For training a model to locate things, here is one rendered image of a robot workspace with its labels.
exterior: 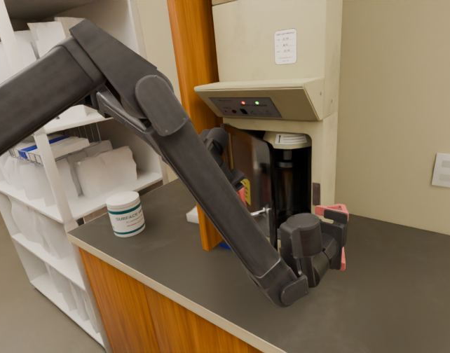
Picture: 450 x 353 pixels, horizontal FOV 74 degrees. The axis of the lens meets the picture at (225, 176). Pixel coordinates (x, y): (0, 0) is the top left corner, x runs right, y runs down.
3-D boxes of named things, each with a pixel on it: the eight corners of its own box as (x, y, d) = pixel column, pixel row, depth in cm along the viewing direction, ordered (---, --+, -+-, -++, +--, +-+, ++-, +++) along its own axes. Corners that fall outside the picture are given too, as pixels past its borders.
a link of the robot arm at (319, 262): (289, 286, 56) (319, 295, 53) (284, 254, 54) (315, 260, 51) (305, 266, 61) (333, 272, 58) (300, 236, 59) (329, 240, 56)
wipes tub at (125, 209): (133, 218, 136) (126, 188, 131) (151, 225, 128) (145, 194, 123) (107, 232, 127) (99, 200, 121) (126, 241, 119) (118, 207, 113)
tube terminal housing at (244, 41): (268, 213, 129) (258, 10, 101) (345, 232, 110) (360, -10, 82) (234, 242, 111) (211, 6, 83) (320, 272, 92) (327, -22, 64)
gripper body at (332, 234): (345, 223, 59) (332, 241, 54) (343, 265, 63) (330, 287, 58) (313, 216, 63) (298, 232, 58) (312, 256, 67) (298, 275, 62)
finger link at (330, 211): (358, 198, 65) (345, 217, 58) (356, 227, 67) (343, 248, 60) (326, 192, 69) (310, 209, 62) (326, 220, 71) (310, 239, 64)
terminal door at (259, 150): (235, 232, 108) (224, 122, 93) (277, 286, 81) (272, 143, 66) (233, 233, 108) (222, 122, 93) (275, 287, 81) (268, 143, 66)
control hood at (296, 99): (221, 115, 94) (218, 81, 90) (324, 119, 75) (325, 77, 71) (197, 122, 85) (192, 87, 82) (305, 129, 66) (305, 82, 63)
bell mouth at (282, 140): (277, 132, 105) (277, 116, 103) (328, 135, 95) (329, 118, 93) (251, 146, 92) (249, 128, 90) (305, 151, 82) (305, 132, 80)
